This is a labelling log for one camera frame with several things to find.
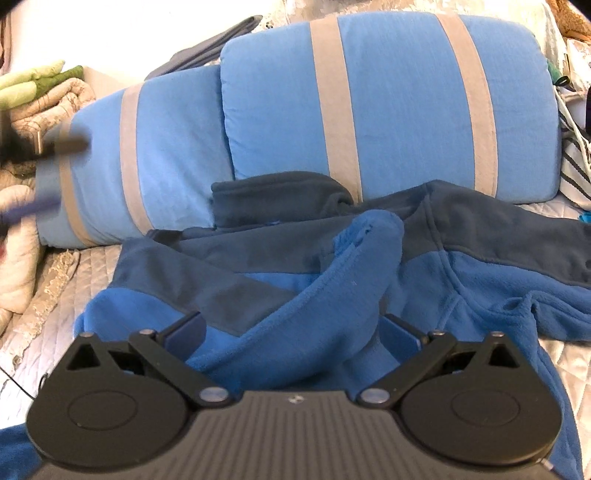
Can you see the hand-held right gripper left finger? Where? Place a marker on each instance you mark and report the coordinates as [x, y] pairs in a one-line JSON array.
[[184, 333]]

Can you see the blue striped pillow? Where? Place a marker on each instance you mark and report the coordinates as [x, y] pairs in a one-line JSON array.
[[184, 152], [392, 115]]

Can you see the brown teddy bear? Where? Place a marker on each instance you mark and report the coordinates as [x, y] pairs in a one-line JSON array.
[[572, 23]]

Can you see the dark grey folded cloth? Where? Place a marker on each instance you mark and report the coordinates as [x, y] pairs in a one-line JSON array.
[[203, 50]]

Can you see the white quilted bedspread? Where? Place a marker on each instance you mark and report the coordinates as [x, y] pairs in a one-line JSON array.
[[69, 360]]

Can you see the blue fleece jacket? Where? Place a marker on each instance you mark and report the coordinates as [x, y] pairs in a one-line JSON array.
[[300, 300]]

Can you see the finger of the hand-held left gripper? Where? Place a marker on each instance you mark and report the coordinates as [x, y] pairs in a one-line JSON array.
[[69, 143], [32, 206]]

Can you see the green plush cloth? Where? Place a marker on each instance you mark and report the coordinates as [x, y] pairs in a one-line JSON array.
[[27, 87]]

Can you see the beige quilted blanket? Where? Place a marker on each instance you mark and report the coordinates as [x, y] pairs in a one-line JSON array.
[[23, 258]]

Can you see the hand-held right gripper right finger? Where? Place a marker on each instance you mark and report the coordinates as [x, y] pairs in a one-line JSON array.
[[400, 334]]

